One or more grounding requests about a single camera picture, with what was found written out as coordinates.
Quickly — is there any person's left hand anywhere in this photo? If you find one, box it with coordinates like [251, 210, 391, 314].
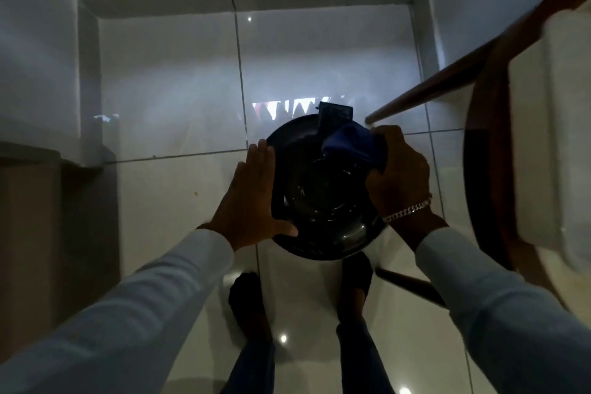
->
[198, 139, 299, 252]

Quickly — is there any person's right hand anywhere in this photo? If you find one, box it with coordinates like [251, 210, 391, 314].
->
[365, 125, 433, 220]

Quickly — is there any dark blue cloth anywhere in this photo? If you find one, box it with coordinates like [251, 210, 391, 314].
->
[321, 123, 389, 173]

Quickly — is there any black round pan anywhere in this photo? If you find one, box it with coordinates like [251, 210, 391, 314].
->
[265, 102, 389, 262]

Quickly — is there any person's left forearm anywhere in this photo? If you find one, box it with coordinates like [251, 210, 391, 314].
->
[0, 223, 237, 394]

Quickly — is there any person's right forearm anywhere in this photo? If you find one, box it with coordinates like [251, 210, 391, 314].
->
[390, 204, 591, 394]

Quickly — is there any person's left foot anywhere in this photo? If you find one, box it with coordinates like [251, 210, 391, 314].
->
[228, 272, 274, 344]

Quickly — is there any person's foot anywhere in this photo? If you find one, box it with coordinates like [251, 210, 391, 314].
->
[338, 252, 374, 326]
[228, 272, 274, 344]

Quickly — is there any person's right foot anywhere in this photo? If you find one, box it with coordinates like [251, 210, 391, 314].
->
[338, 252, 374, 326]

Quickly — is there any round brown wooden table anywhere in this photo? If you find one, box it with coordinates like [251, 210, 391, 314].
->
[365, 0, 591, 312]

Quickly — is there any person's left leg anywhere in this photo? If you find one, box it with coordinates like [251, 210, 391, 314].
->
[222, 337, 276, 394]

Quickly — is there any person's leg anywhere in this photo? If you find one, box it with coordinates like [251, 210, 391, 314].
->
[222, 337, 276, 394]
[336, 319, 389, 394]

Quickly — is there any person's right leg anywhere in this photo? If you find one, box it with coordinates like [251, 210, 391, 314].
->
[336, 319, 389, 394]

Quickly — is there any white plastic container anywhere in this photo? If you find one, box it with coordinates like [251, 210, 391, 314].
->
[507, 5, 591, 275]

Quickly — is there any brown wooden cabinet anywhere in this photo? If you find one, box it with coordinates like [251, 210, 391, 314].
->
[0, 140, 122, 355]

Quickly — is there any silver chain bracelet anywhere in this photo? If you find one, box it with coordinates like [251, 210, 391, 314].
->
[382, 193, 434, 225]

